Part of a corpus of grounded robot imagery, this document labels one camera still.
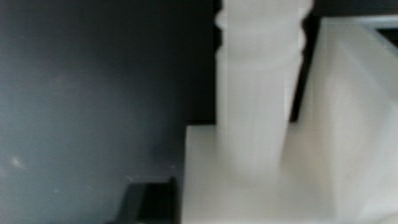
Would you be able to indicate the white threaded peg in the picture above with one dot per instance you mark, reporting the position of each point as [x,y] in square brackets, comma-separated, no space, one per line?
[259,65]

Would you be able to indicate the white chair seat plate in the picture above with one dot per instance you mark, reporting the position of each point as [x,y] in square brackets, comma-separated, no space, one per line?
[339,172]

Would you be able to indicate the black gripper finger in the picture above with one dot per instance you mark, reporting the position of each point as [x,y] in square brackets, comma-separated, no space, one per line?
[150,203]

